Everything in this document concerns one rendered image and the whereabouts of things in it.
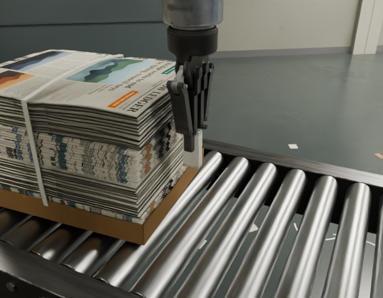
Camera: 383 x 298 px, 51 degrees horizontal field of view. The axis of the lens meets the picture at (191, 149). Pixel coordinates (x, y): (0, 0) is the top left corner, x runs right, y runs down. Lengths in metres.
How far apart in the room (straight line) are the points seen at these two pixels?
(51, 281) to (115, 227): 0.12
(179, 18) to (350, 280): 0.45
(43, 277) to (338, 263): 0.45
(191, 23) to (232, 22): 4.27
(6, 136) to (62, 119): 0.13
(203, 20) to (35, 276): 0.44
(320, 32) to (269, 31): 0.64
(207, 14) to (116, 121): 0.19
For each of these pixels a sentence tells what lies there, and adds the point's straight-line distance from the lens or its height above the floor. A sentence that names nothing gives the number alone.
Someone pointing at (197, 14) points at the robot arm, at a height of 1.15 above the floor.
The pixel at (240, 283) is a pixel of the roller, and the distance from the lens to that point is 0.62.
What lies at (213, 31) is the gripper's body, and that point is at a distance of 0.59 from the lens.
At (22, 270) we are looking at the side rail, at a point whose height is 0.80.
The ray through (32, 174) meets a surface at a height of 0.90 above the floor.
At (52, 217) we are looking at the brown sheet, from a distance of 0.75.
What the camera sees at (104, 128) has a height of 1.00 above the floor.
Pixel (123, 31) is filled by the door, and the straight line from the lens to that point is 4.66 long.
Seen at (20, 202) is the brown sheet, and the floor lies 0.83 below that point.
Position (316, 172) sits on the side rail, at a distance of 0.90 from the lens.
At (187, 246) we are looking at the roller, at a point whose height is 0.79.
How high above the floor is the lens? 1.24
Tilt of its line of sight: 28 degrees down
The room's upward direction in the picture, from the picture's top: straight up
